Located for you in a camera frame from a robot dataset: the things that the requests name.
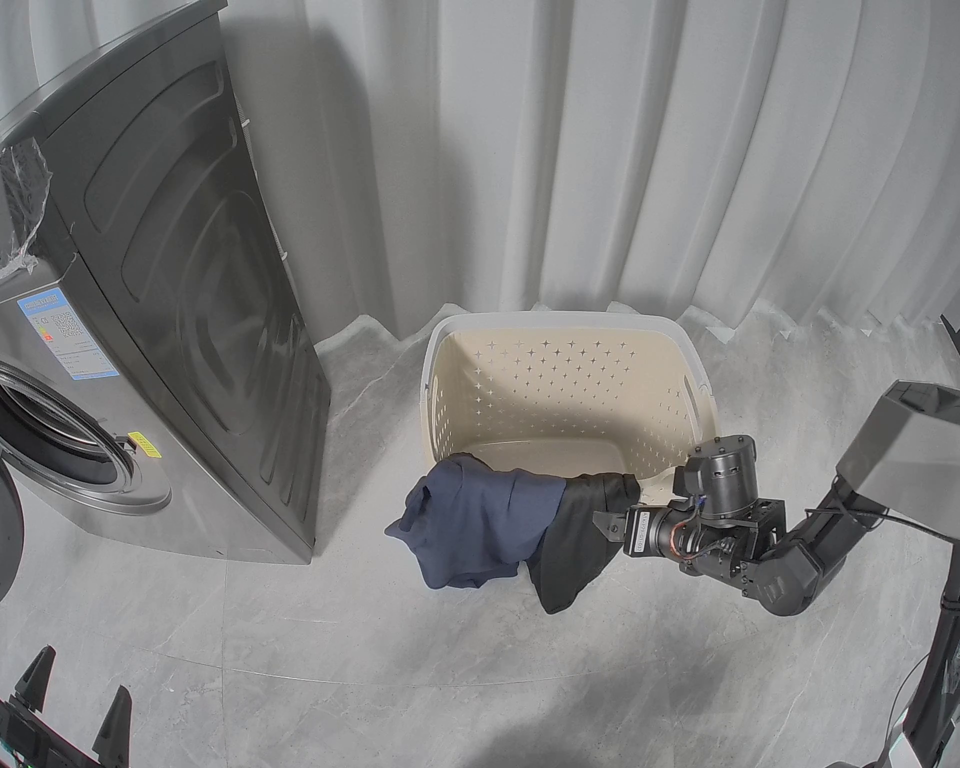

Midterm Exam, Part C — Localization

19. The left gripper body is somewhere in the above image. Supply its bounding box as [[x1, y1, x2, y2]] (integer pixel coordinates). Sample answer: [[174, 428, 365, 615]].
[[0, 697, 107, 768]]

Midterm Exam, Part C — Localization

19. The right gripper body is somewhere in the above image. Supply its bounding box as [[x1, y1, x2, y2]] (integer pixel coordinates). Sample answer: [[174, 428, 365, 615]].
[[591, 503, 697, 562]]

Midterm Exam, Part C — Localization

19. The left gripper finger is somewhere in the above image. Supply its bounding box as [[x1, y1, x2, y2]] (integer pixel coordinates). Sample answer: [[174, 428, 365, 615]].
[[6, 645, 58, 711], [89, 684, 135, 759]]

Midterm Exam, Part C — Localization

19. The black garment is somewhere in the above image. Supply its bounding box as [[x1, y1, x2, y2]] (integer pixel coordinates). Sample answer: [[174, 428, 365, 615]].
[[523, 470, 643, 617]]

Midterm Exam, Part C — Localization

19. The washing machine door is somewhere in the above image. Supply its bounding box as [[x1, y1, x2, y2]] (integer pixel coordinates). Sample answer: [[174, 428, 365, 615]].
[[0, 444, 31, 603]]

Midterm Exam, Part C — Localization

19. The cream laundry basket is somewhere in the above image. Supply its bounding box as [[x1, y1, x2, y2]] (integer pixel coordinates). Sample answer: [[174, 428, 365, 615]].
[[417, 312, 723, 520]]

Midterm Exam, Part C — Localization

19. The grey washing machine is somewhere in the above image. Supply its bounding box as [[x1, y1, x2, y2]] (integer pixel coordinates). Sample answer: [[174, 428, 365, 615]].
[[0, 0, 334, 568]]

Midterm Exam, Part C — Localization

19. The dark blue garment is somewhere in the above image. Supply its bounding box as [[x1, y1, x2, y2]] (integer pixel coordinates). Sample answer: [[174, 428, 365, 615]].
[[384, 454, 568, 592]]

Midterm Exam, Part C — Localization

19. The white curtain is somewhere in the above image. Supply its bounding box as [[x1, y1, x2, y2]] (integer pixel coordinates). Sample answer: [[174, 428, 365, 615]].
[[0, 0, 960, 342]]

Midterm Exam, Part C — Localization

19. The black cable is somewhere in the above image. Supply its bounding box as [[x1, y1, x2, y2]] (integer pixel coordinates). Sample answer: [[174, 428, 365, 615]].
[[805, 505, 960, 543]]

